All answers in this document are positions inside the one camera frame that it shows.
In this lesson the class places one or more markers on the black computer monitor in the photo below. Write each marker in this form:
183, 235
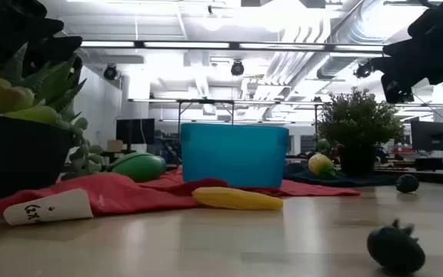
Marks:
135, 131
432, 135

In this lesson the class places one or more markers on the small black plant pot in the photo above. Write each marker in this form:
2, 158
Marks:
357, 161

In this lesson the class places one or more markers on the blue plastic tupperware container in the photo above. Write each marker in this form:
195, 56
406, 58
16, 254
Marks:
233, 154

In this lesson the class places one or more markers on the bushy green fake plant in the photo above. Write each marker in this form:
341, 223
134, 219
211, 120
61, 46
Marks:
360, 119

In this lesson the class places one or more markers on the dark blue cloth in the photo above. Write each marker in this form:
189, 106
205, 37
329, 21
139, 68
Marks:
344, 179

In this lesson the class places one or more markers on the white handwritten label card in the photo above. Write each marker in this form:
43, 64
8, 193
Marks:
52, 207

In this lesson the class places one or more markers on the large black planter pot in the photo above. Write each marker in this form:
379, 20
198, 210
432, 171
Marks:
17, 154

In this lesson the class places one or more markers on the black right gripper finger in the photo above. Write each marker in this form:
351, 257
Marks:
410, 48
398, 77

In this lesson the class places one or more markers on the yellow toy lemon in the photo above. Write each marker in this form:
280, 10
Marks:
319, 164

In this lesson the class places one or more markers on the overhead light bar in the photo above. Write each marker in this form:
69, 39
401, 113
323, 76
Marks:
187, 44

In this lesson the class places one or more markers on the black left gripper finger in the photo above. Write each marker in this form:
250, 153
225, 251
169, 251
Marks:
52, 48
42, 27

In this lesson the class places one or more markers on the cardboard box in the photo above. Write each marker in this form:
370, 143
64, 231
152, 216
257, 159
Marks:
115, 145

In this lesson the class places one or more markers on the yellow toy corn cob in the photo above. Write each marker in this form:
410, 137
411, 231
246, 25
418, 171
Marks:
237, 199

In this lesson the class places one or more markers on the trailing round-leaf succulent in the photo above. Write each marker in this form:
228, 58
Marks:
85, 157

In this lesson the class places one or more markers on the red box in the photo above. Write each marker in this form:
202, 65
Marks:
402, 150

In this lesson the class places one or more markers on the spiky green aloe plant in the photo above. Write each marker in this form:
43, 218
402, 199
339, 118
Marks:
54, 84

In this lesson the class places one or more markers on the red cloth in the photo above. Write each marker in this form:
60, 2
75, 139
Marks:
121, 194

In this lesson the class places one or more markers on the black ceiling spotlight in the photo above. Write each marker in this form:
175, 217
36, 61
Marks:
237, 68
363, 70
110, 72

